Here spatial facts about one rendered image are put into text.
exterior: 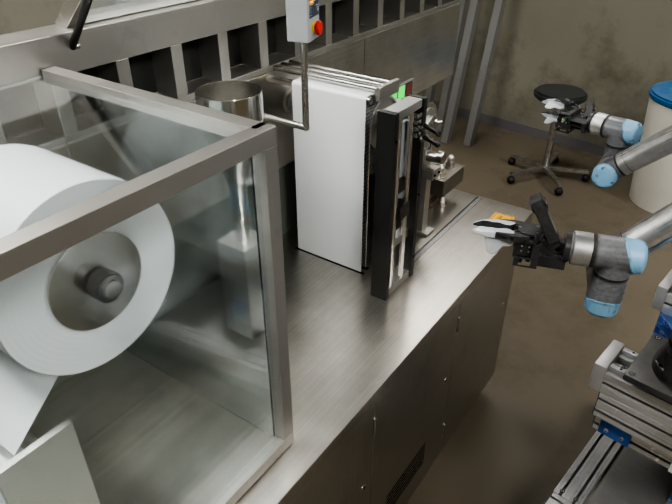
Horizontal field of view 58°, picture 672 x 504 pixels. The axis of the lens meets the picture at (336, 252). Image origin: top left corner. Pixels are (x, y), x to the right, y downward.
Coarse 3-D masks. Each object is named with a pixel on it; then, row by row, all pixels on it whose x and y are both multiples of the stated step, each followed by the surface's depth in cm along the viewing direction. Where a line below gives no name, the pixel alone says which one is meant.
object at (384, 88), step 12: (288, 72) 166; (300, 72) 163; (312, 72) 165; (324, 72) 163; (336, 72) 165; (348, 72) 163; (336, 84) 160; (348, 84) 156; (360, 84) 154; (372, 84) 156; (384, 84) 153; (396, 84) 156; (384, 96) 153
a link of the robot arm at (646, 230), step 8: (664, 208) 135; (648, 216) 138; (656, 216) 135; (664, 216) 134; (640, 224) 138; (648, 224) 136; (656, 224) 135; (664, 224) 134; (624, 232) 140; (632, 232) 138; (640, 232) 137; (648, 232) 136; (656, 232) 135; (664, 232) 134; (648, 240) 136; (656, 240) 135; (664, 240) 135; (648, 248) 137; (656, 248) 137
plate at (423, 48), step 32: (384, 32) 211; (416, 32) 230; (448, 32) 252; (320, 64) 186; (352, 64) 200; (384, 64) 217; (416, 64) 238; (448, 64) 262; (288, 128) 183; (288, 160) 188
